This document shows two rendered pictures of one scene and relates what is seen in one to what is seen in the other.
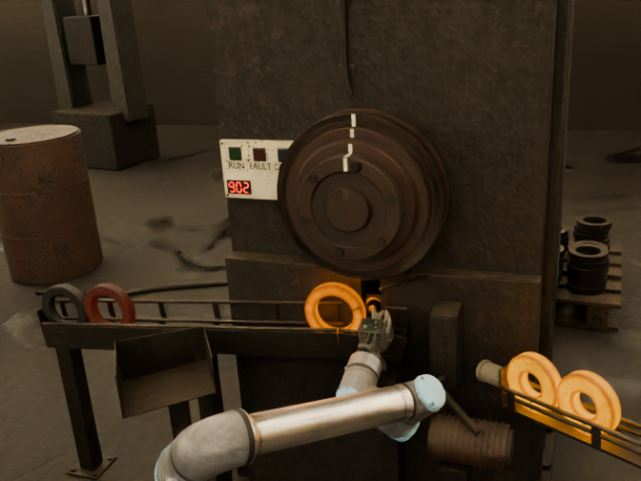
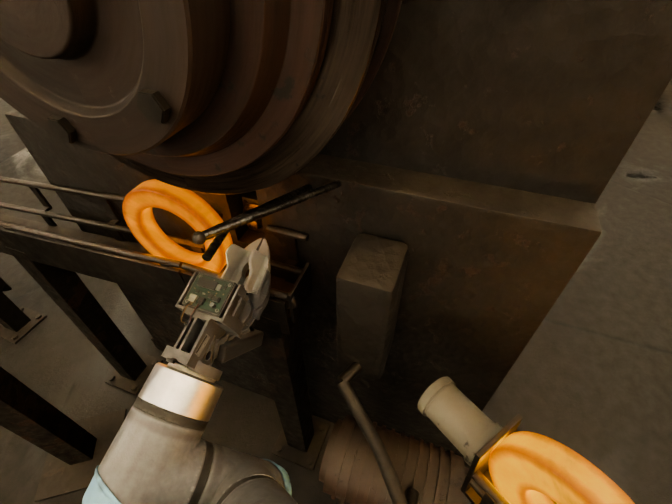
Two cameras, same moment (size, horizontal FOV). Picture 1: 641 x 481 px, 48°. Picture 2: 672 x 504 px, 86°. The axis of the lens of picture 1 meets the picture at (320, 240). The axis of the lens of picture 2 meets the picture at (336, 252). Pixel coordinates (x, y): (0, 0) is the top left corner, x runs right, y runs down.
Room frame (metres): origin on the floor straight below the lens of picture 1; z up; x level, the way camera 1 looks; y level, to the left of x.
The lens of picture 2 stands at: (1.48, -0.29, 1.14)
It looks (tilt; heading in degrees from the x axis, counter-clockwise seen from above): 44 degrees down; 0
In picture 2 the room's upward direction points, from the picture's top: 1 degrees counter-clockwise
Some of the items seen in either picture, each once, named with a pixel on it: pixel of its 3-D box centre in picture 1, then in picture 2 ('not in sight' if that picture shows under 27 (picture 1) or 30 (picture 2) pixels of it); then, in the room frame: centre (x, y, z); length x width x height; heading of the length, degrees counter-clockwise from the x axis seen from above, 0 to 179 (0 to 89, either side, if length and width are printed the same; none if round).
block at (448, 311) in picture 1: (446, 344); (370, 310); (1.82, -0.34, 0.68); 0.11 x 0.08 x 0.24; 159
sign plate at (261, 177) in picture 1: (261, 170); not in sight; (2.11, 0.16, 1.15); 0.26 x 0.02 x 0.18; 69
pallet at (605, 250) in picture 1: (504, 249); not in sight; (3.65, -1.00, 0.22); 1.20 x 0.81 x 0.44; 67
